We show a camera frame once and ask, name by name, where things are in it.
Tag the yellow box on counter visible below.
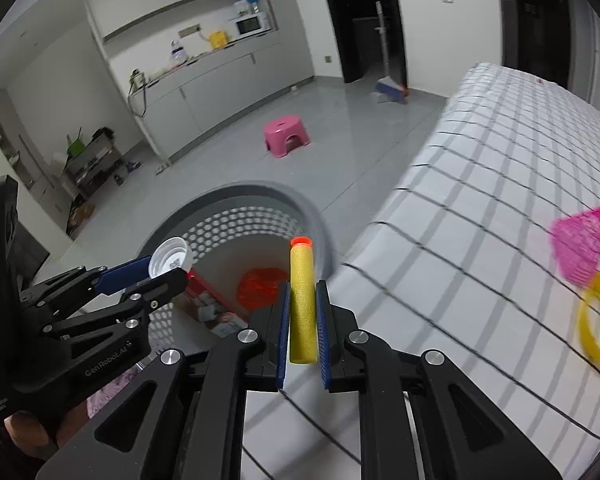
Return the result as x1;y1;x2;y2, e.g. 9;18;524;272
209;30;230;50

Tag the person's left hand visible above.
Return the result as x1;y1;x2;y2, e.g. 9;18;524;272
4;402;90;460

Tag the shoe rack shelf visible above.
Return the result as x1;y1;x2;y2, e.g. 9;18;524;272
48;127;140;198

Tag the white bottle on counter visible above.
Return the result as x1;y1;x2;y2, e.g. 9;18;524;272
170;40;188;67

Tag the purple fluffy rug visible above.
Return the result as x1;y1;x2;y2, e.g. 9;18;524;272
86;358;150;418

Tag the grey perforated trash basket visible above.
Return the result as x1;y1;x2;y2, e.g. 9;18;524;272
135;180;337;361

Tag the white microwave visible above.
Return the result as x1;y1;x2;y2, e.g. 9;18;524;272
227;12;271;41

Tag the yellow foam dart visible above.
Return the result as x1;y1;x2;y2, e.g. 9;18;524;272
289;236;317;364

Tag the pink plastic shuttlecock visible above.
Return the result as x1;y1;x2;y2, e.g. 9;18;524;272
550;206;600;287

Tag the checkered white tablecloth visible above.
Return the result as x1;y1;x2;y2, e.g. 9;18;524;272
239;62;600;480

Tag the pink plastic stool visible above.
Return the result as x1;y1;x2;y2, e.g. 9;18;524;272
263;115;311;158

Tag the blue broom with dustpan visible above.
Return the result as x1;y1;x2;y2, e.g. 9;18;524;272
372;0;412;105

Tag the white wet wipes pack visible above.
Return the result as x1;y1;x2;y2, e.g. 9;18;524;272
194;292;248;338

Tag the white bottle cap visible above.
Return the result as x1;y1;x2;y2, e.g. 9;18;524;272
148;237;193;278

